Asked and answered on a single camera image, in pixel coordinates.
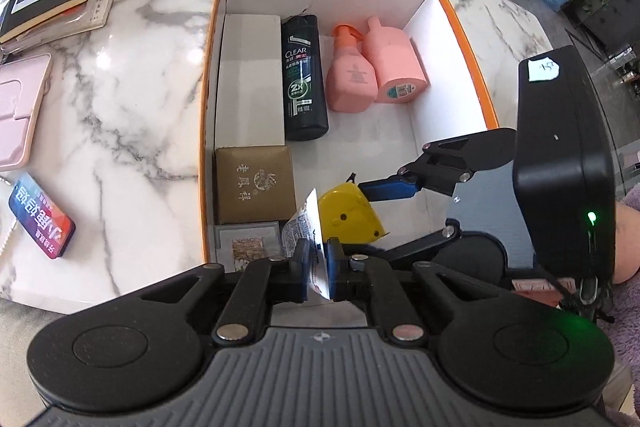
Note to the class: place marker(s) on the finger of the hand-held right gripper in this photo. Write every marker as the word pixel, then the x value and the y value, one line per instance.
pixel 420 244
pixel 390 189

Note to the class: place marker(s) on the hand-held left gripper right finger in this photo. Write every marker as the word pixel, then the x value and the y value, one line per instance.
pixel 334 269

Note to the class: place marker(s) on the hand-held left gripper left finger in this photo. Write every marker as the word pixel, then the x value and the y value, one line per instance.
pixel 301 269

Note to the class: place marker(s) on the white plastic packet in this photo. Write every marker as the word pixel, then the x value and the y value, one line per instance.
pixel 305 222

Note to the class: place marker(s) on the yellow tape measure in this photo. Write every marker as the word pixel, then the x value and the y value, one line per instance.
pixel 347 212

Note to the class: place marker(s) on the pink pump bottle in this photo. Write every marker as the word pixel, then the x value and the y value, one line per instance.
pixel 350 79

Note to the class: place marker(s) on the orange cardboard box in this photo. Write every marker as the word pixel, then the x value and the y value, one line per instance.
pixel 440 72

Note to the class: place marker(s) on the pink bottle with label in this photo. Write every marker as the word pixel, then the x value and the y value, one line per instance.
pixel 397 62

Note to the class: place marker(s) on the person's right forearm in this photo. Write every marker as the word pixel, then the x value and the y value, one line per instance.
pixel 627 242

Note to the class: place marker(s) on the small silver framed box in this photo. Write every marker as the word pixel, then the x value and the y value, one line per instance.
pixel 250 244

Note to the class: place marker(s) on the brown gift box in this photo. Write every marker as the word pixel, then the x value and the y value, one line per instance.
pixel 255 184

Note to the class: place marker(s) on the black shampoo bottle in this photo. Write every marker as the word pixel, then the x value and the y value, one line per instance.
pixel 302 77

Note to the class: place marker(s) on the grey cabinet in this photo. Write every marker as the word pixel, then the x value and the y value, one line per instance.
pixel 617 19

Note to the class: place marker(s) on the white cardboard box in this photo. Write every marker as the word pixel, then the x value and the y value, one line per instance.
pixel 250 77

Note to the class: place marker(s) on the purple fleece clothing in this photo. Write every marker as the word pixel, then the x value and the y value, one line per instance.
pixel 627 357

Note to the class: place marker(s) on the pink case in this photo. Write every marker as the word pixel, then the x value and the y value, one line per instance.
pixel 22 112

